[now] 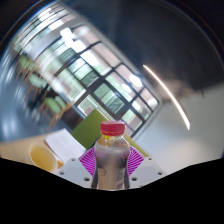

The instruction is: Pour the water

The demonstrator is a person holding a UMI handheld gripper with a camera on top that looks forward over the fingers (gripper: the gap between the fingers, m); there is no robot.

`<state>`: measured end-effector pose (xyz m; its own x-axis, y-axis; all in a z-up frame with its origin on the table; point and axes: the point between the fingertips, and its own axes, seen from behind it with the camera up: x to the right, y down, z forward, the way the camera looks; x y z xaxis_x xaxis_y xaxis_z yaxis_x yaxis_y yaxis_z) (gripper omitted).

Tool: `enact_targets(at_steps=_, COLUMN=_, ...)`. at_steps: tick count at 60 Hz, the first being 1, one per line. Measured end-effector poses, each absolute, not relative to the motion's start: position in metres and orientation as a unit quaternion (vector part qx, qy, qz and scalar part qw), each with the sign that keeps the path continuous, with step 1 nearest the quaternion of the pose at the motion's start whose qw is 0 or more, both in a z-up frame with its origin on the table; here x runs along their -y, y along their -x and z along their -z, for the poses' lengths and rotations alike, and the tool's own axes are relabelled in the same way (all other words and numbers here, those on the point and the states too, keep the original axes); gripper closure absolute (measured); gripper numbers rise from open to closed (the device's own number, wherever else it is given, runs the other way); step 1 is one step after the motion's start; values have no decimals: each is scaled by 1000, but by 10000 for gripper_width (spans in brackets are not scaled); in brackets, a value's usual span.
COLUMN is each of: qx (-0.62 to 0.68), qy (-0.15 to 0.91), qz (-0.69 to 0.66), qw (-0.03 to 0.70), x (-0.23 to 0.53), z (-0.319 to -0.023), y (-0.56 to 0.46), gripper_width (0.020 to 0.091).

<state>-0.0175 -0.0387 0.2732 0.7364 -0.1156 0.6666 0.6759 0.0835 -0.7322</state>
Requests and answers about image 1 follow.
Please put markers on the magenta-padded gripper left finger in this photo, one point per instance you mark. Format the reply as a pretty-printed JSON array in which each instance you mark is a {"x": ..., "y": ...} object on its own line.
[{"x": 71, "y": 171}]

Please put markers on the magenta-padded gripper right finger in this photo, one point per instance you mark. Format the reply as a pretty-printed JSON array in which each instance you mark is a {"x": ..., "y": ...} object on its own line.
[{"x": 145, "y": 170}]

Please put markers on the red-capped clear drink bottle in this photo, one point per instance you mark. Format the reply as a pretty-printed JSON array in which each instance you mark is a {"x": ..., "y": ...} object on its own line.
[{"x": 111, "y": 160}]

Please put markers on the white paper sheet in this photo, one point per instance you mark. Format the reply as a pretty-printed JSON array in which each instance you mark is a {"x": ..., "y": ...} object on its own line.
[{"x": 65, "y": 145}]

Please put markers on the yellow mug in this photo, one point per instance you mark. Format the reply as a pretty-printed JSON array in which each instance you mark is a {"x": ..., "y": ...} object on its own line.
[{"x": 41, "y": 156}]

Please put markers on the green upholstered bench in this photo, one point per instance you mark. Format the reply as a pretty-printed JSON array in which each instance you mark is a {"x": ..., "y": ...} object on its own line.
[{"x": 88, "y": 128}]

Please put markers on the group of green-seated wooden chairs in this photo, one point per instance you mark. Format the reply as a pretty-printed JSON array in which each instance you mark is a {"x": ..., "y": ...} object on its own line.
[{"x": 53, "y": 105}]

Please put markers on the long linear ceiling light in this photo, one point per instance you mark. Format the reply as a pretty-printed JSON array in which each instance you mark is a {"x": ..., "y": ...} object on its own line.
[{"x": 170, "y": 95}]

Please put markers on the group of pendant lamps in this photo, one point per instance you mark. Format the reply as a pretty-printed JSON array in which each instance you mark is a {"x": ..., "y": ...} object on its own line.
[{"x": 135, "y": 80}]

